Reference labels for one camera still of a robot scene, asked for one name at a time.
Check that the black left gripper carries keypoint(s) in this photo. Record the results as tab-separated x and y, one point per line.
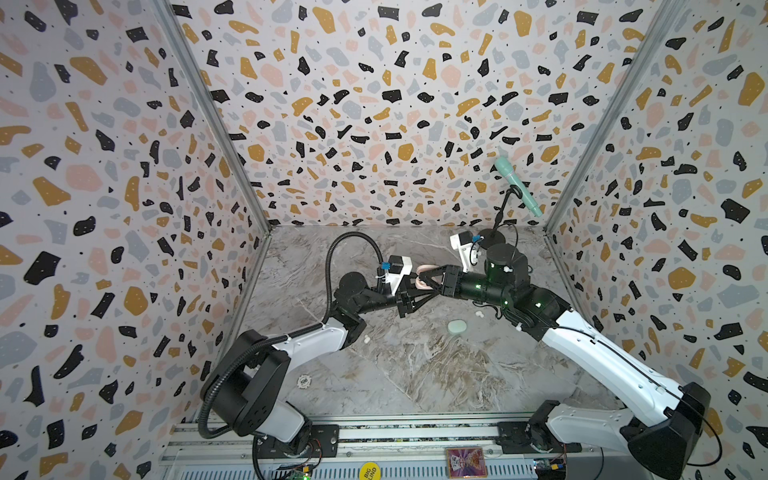
405	302

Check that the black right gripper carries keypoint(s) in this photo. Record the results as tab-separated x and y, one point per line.
450	282

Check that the pink earbud case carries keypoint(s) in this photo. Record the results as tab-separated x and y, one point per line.
424	277

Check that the mint green earbud case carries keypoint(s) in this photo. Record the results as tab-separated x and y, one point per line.
456	327

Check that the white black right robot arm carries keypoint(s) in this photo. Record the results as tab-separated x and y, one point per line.
660	421

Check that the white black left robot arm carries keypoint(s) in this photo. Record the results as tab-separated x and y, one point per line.
241	395

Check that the black microphone stand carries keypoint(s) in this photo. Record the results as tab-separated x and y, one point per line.
492	236

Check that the mint green toy microphone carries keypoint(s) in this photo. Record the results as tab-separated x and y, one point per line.
507	172

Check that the pink square sticker card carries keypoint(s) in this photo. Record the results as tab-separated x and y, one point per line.
466	463

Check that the yellow round sticker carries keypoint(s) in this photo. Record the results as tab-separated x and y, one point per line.
370	471

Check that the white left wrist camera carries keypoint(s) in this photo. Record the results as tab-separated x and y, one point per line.
393	271

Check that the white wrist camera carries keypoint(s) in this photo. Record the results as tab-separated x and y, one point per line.
393	271
467	246

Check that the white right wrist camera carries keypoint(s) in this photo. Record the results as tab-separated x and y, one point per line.
467	246

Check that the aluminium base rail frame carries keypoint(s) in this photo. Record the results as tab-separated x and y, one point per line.
404	446

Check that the right aluminium corner post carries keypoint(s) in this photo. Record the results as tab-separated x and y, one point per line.
661	24

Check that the aluminium corner post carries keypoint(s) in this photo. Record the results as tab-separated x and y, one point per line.
661	24
174	35

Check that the left aluminium corner post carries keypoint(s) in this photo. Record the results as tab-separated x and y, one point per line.
174	35

